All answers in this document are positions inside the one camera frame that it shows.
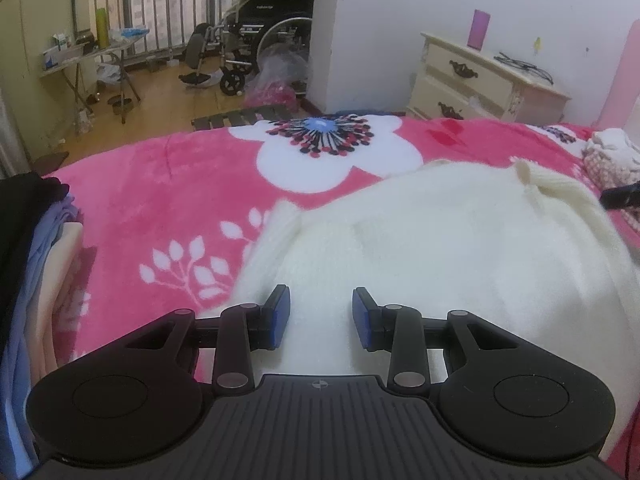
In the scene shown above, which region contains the white knit sweater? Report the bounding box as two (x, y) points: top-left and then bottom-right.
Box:
(232, 157), (640, 461)

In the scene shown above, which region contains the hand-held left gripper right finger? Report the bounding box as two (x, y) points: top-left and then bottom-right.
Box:
(352, 287), (522, 397)

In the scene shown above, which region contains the stack of folded clothes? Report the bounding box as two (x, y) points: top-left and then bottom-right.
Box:
(0, 195), (82, 477)

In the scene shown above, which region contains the dark floor mat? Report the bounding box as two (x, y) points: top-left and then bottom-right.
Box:
(34, 151), (71, 171)

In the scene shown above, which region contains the metal bowl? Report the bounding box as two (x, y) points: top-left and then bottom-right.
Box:
(107, 94), (137, 117)

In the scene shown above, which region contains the clear plastic bag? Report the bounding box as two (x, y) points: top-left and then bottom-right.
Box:
(254, 44), (309, 93)

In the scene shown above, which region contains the pink bag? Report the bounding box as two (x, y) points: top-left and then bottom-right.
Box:
(247, 84), (299, 107)

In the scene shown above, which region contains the pink headboard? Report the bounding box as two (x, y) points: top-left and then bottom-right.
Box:
(596, 10), (640, 132)

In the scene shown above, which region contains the folding table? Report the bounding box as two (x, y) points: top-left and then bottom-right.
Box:
(40, 39), (152, 127)

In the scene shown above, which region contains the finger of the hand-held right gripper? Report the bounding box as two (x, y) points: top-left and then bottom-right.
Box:
(599, 183), (640, 211)

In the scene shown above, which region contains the purple card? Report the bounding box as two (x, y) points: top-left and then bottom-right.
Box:
(468, 9), (492, 52)

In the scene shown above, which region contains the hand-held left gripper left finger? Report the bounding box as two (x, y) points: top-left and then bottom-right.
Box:
(121, 284), (292, 397)

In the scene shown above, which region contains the pink floral blanket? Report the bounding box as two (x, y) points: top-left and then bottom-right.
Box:
(42, 112), (640, 480)

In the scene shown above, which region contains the wheelchair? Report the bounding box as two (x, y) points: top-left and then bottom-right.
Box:
(178, 0), (316, 97)

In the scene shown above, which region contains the cream folded garment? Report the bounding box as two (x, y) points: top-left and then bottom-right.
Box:
(34, 222), (84, 372)

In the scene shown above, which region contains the grey storage box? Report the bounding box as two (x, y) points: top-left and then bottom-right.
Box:
(42, 42), (85, 70)

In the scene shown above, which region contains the slatted wooden board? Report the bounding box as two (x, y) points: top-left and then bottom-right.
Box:
(191, 104), (299, 132)

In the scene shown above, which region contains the black cable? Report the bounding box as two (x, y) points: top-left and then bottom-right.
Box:
(493, 51), (554, 86)

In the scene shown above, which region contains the blue plastic bag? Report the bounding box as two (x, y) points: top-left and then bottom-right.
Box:
(108, 26), (150, 44)

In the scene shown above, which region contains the white and pink clothes pile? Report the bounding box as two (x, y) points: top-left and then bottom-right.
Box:
(582, 128), (640, 197)

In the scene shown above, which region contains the black folded garment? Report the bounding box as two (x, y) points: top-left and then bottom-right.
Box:
(0, 171), (71, 307)

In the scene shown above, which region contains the cream nightstand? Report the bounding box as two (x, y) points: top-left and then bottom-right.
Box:
(406, 31), (572, 125)

